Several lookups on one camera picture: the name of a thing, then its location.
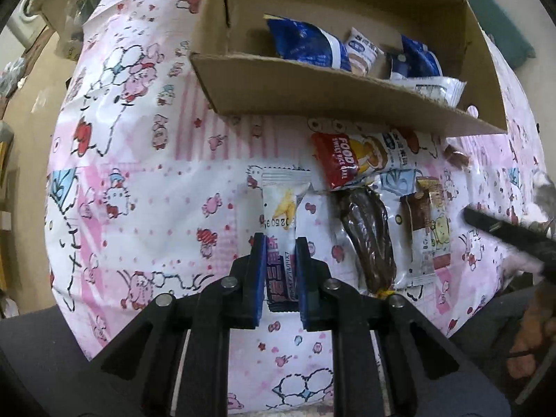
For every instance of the pink cartoon printed bedsheet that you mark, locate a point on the pink cartoon printed bedsheet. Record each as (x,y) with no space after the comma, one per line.
(173,204)

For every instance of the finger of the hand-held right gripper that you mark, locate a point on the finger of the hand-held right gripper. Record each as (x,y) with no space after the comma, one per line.
(499,228)

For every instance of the small white blue snack packet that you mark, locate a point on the small white blue snack packet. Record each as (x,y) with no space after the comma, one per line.
(362,50)

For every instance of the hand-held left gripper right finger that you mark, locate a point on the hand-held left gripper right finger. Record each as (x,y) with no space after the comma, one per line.
(304,289)

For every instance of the clear packet with brown sausage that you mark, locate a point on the clear packet with brown sausage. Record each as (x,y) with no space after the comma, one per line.
(369,234)

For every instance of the brown and white snack packet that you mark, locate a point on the brown and white snack packet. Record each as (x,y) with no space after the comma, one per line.
(423,226)

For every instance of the clear plastic bag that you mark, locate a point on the clear plastic bag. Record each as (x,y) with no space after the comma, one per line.
(65,13)

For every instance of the teal padded headboard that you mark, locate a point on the teal padded headboard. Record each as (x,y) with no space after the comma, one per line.
(508,34)

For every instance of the white packet with yellow print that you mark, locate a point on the white packet with yellow print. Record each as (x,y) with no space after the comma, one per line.
(280,208)

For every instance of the small brown wrapped snack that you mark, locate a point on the small brown wrapped snack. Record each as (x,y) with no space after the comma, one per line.
(456,156)

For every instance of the red and white snack packet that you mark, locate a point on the red and white snack packet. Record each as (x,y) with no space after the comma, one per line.
(343,160)

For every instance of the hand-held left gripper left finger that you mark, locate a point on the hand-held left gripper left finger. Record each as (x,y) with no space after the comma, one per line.
(259,278)

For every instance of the grey trousers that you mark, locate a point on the grey trousers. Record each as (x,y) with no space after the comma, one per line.
(52,356)

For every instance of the brown cardboard box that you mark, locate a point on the brown cardboard box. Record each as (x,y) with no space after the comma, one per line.
(312,91)

